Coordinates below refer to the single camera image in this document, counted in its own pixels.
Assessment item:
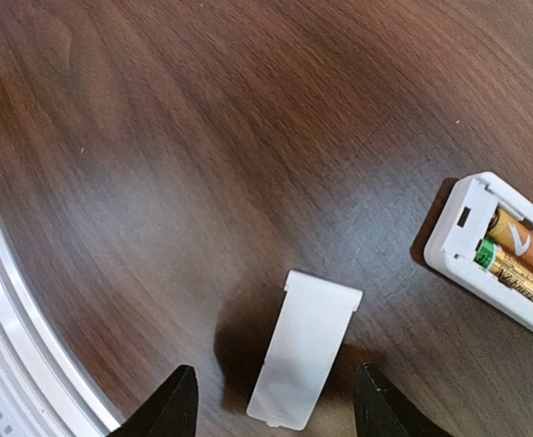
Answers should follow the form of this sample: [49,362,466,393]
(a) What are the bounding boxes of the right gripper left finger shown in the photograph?
[110,365,199,437]

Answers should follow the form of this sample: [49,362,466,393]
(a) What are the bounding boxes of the white battery cover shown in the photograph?
[246,269,363,431]

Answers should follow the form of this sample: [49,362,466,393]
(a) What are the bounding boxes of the white remote control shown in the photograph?
[424,172,533,332]

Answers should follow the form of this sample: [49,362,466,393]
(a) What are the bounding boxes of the copper AA battery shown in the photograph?
[487,207,533,269]
[474,238,533,302]

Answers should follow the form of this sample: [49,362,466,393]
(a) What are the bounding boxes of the front aluminium rail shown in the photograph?
[0,219,124,436]

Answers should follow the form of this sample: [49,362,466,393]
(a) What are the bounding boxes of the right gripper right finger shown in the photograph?
[354,363,450,437]

